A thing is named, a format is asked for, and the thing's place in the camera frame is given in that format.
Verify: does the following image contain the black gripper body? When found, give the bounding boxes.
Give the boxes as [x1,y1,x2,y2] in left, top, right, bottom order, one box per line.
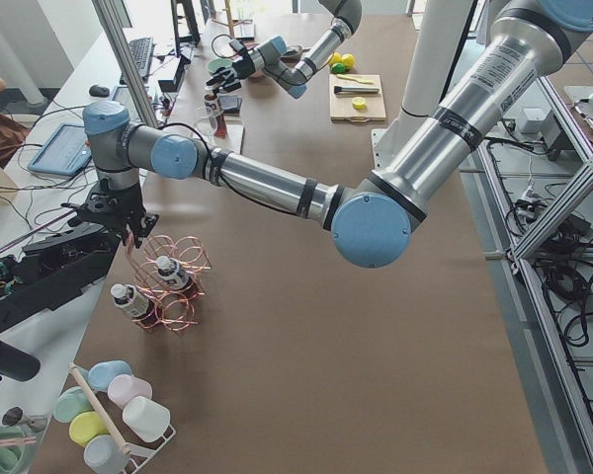
[83,180,146,237]
[220,53,256,88]

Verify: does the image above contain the tea bottle white cap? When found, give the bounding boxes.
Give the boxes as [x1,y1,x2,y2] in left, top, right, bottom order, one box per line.
[204,91,227,138]

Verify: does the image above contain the copper wire bottle basket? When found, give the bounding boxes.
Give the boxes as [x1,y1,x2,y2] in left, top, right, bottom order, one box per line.
[123,235,212,334]

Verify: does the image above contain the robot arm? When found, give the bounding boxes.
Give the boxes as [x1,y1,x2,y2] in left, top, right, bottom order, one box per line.
[206,0,362,99]
[75,1,593,268]

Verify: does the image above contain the green empty bowl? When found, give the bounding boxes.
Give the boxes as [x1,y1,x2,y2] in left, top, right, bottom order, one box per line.
[207,57,232,75]

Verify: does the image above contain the grey folded cloth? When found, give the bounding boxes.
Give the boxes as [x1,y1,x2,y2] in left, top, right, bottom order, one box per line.
[218,95,242,116]

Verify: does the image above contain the clear wine glass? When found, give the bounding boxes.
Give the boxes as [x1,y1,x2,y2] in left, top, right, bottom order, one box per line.
[195,106,217,147]

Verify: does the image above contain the cream serving tray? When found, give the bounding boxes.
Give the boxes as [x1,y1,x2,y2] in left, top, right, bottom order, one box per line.
[188,117,245,154]

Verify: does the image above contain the blue teach pendant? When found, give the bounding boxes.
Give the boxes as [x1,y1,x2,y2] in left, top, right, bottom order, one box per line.
[27,123,91,177]

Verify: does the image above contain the black keyboard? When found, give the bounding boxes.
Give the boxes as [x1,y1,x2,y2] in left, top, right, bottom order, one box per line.
[127,37,154,84]

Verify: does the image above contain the yellow lemon left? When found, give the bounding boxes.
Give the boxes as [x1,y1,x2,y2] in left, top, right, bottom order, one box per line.
[327,51,342,68]

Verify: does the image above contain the yellow lemon right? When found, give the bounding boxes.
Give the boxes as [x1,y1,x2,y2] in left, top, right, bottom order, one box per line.
[330,62,347,74]

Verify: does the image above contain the yellow plastic knife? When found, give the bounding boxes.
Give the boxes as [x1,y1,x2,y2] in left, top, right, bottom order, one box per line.
[336,74,375,85]

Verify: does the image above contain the metal muddler bar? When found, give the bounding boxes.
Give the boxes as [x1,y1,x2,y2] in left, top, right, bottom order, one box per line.
[333,85,381,96]

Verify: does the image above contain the green lime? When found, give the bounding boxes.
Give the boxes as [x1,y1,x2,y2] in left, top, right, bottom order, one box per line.
[341,53,355,70]

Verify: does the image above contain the wooden cutting board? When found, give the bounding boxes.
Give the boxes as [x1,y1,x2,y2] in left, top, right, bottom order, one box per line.
[329,74,386,122]

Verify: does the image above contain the black computer mouse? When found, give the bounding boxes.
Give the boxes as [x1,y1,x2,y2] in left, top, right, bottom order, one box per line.
[89,85,110,98]

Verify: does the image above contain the yellow lemon half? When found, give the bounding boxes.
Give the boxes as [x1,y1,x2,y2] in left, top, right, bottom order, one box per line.
[352,97,367,111]

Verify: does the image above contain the blue plastic cup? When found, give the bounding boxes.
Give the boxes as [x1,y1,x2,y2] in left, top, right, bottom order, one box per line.
[87,359,132,392]

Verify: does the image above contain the black thermos bottle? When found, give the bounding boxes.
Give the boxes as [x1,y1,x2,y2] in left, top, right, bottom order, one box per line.
[0,340,41,382]

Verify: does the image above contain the pink plastic cup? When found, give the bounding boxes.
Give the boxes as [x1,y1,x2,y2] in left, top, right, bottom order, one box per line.
[107,374,153,409]

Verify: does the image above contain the green plastic cup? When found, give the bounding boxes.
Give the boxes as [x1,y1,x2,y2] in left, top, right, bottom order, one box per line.
[53,386,93,424]

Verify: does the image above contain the white plastic cup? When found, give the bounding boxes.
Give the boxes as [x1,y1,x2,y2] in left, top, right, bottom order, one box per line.
[122,396,171,442]

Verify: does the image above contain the yellow plastic cup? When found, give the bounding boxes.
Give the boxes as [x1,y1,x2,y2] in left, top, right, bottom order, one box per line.
[68,411,109,447]

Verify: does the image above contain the white cup rack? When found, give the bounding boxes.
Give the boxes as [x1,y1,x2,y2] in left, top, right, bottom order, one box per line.
[69,363,177,473]

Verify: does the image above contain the light grey plastic cup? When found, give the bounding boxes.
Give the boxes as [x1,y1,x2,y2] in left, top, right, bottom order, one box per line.
[83,434,129,474]

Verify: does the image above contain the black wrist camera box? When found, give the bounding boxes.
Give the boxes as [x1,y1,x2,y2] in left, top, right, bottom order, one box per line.
[228,39,247,55]

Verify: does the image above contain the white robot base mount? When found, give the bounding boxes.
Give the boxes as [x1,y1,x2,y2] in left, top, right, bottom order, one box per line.
[371,124,411,169]

